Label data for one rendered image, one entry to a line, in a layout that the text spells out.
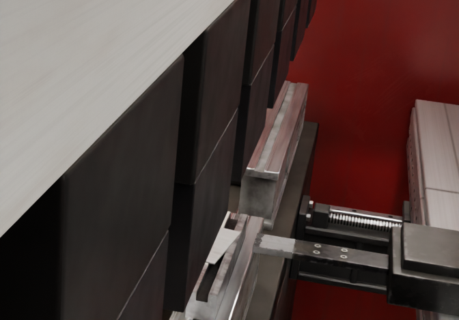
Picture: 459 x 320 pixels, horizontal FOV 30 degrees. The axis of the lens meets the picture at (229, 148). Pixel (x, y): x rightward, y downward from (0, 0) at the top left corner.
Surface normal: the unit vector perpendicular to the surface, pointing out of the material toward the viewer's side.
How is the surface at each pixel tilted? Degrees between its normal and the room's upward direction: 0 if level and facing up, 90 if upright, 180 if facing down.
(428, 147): 0
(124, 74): 90
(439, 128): 0
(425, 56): 90
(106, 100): 90
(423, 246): 0
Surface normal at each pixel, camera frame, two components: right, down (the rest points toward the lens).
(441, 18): -0.17, 0.33
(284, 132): 0.10, -0.93
